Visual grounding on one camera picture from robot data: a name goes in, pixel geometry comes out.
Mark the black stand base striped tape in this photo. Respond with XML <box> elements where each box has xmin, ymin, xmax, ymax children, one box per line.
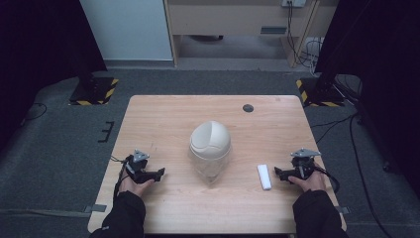
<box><xmin>295</xmin><ymin>77</ymin><xmax>346</xmax><ymax>108</ymax></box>
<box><xmin>68</xmin><ymin>76</ymin><xmax>120</xmax><ymax>107</ymax></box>

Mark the black curtain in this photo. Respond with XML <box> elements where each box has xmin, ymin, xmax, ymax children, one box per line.
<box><xmin>0</xmin><ymin>0</ymin><xmax>108</xmax><ymax>153</ymax></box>
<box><xmin>314</xmin><ymin>0</ymin><xmax>420</xmax><ymax>199</ymax></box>

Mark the small white block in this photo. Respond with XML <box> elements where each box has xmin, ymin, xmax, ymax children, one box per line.
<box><xmin>257</xmin><ymin>164</ymin><xmax>273</xmax><ymax>191</ymax></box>

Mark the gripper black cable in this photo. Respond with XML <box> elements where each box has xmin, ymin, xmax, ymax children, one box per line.
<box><xmin>313</xmin><ymin>165</ymin><xmax>341</xmax><ymax>194</ymax></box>
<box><xmin>110</xmin><ymin>155</ymin><xmax>133</xmax><ymax>201</ymax></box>

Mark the grey power strip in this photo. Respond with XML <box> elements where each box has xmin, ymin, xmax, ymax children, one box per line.
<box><xmin>280</xmin><ymin>0</ymin><xmax>307</xmax><ymax>8</ymax></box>

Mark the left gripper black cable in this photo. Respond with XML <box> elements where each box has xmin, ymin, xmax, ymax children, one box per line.
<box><xmin>110</xmin><ymin>155</ymin><xmax>133</xmax><ymax>201</ymax></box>

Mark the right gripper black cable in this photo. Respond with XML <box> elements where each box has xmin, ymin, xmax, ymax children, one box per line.
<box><xmin>313</xmin><ymin>165</ymin><xmax>341</xmax><ymax>194</ymax></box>

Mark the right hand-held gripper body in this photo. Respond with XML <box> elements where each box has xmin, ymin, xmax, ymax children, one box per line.
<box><xmin>289</xmin><ymin>148</ymin><xmax>322</xmax><ymax>180</ymax></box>

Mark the beige wooden desk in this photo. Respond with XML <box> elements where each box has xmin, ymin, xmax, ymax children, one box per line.
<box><xmin>163</xmin><ymin>0</ymin><xmax>340</xmax><ymax>68</ymax></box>

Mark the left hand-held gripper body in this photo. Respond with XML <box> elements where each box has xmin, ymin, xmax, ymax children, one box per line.
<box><xmin>124</xmin><ymin>149</ymin><xmax>154</xmax><ymax>183</ymax></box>

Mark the thin black floor cable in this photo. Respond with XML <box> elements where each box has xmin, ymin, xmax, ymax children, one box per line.
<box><xmin>20</xmin><ymin>102</ymin><xmax>49</xmax><ymax>127</ymax></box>

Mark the person's left hand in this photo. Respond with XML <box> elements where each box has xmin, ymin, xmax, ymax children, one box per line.
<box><xmin>117</xmin><ymin>174</ymin><xmax>157</xmax><ymax>198</ymax></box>

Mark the bundle of cables under desk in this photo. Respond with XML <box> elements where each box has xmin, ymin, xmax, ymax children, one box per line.
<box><xmin>285</xmin><ymin>0</ymin><xmax>326</xmax><ymax>77</ymax></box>

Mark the person's right hand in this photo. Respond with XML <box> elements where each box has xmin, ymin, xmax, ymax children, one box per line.
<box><xmin>287</xmin><ymin>162</ymin><xmax>328</xmax><ymax>193</ymax></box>

